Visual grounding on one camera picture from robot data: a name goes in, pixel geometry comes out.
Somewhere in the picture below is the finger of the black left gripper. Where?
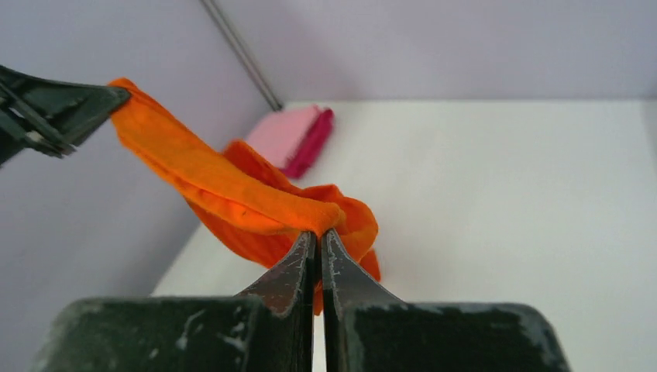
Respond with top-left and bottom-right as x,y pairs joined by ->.
1,66 -> 131,164

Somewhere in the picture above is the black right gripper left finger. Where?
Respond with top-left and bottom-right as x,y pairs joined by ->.
32,232 -> 316,371

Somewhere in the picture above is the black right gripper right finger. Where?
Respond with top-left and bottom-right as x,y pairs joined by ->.
321,230 -> 570,371

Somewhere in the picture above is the orange t shirt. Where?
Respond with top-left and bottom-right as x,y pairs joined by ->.
106,77 -> 383,317

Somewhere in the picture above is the pink folded t shirt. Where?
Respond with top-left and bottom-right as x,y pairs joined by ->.
245,105 -> 322,168

